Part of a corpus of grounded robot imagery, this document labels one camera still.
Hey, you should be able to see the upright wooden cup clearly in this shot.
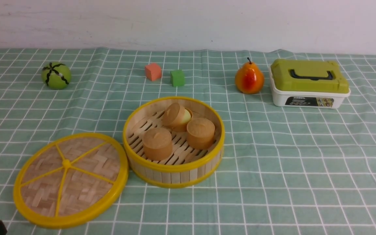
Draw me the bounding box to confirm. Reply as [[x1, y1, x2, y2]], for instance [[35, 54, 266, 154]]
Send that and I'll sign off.
[[186, 117, 215, 150], [142, 127, 173, 161]]

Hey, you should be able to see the upright wooden cup right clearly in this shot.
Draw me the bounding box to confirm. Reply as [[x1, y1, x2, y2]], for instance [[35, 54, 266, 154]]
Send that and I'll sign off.
[[186, 117, 215, 150]]

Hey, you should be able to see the orange foam cube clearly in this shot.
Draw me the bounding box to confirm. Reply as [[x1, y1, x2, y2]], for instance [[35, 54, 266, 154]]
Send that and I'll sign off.
[[145, 63, 162, 81]]

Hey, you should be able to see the white box green lid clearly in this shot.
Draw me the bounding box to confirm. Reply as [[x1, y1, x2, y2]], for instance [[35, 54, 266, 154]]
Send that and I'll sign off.
[[269, 58, 351, 109]]

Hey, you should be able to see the green toy melon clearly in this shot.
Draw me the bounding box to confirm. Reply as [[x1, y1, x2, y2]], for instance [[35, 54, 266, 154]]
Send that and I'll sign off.
[[41, 62, 71, 90]]

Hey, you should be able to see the green checkered tablecloth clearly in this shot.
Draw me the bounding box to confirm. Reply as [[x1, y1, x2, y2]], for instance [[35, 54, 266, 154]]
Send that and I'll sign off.
[[0, 48, 376, 235]]

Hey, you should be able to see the tipped wooden cup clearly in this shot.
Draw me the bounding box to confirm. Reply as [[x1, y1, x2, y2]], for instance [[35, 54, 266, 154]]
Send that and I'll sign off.
[[162, 103, 193, 132]]

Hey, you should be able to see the yellow woven steamer lid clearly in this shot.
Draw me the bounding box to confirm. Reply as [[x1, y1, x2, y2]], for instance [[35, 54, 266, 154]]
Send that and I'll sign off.
[[13, 133, 129, 229]]

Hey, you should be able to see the orange toy pear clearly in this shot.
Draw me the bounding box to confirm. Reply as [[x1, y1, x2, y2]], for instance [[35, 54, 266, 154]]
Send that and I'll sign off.
[[235, 57, 265, 94]]

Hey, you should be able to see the yellow bamboo steamer basket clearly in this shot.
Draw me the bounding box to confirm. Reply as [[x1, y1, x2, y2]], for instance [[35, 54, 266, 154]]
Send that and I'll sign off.
[[123, 96, 226, 188]]

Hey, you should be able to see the green foam cube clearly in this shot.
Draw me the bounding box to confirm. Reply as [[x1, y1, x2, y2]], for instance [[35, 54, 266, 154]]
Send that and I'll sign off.
[[170, 70, 185, 87]]

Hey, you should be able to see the upright wooden cup front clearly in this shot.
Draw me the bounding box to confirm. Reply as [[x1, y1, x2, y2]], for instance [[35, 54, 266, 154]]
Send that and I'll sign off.
[[142, 127, 173, 161]]

